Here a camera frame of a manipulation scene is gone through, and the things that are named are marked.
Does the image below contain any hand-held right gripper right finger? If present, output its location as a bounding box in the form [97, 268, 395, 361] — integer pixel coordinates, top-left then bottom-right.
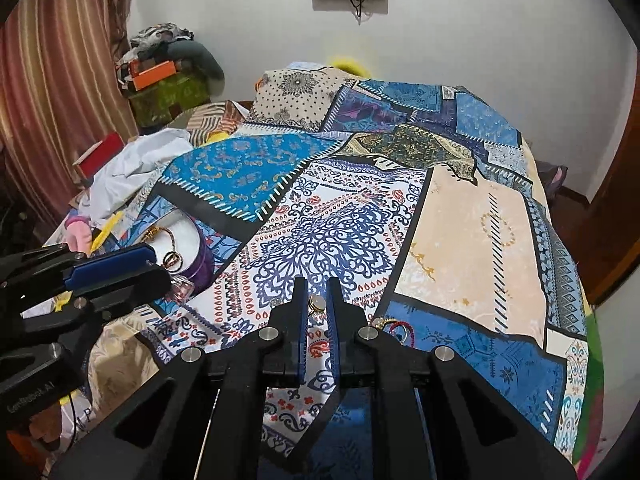
[326, 278, 579, 480]

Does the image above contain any gold chain necklace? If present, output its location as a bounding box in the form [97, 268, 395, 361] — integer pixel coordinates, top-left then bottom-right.
[142, 226, 182, 253]

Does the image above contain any blue patchwork blanket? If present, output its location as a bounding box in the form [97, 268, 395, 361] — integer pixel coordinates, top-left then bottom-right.
[90, 62, 590, 480]

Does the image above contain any round white purple jewelry box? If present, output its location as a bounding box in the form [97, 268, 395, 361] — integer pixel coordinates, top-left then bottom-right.
[141, 210, 217, 295]

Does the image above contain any yellow round object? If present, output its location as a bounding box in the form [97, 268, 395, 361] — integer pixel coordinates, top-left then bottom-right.
[331, 55, 372, 77]

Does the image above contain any green patterned box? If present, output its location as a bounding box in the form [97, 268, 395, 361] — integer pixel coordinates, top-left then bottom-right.
[127, 72, 211, 128]

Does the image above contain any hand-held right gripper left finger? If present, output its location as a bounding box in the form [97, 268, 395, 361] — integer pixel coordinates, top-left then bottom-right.
[47, 277, 310, 480]

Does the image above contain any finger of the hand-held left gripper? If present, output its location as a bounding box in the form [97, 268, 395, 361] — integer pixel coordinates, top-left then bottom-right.
[19, 265, 172, 342]
[0, 242, 157, 312]

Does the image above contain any white crumpled cloth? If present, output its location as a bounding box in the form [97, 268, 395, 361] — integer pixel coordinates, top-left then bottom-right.
[82, 127, 197, 221]

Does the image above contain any clear glass perfume bottle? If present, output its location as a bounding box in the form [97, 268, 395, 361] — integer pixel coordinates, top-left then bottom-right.
[169, 275, 196, 302]

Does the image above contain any pink soft toy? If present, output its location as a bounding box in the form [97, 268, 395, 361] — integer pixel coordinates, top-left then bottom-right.
[64, 215, 95, 252]

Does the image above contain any beige dotted pillow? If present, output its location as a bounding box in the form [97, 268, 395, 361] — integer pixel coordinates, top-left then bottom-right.
[248, 67, 358, 133]

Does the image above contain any pile of clothes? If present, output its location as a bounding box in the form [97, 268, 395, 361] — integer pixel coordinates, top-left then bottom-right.
[116, 22, 226, 86]

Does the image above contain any orange box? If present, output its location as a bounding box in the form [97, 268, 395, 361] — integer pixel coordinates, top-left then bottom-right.
[131, 60, 177, 90]

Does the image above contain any red box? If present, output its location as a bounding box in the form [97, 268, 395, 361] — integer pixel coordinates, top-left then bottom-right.
[72, 131, 126, 181]

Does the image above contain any yellow plastic strip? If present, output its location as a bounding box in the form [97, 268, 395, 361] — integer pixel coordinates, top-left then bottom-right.
[89, 211, 125, 253]

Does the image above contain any striped brown curtain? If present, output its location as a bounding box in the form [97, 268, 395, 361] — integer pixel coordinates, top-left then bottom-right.
[0, 0, 141, 231]

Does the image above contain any red beaded bracelet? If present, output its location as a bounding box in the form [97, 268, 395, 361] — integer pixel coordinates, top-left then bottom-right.
[387, 321, 417, 347]

